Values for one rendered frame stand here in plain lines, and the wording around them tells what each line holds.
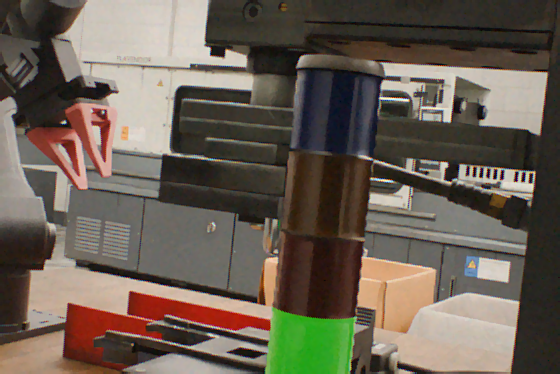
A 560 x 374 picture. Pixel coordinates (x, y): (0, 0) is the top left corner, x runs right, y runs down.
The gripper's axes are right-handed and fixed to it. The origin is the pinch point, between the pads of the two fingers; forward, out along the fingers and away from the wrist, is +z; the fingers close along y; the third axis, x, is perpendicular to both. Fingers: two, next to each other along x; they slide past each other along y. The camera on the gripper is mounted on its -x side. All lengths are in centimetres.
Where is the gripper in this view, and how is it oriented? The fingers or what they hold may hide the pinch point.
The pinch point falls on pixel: (91, 176)
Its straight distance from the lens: 92.0
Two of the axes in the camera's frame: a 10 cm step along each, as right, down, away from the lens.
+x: 4.0, -0.1, 9.2
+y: 8.4, -4.0, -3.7
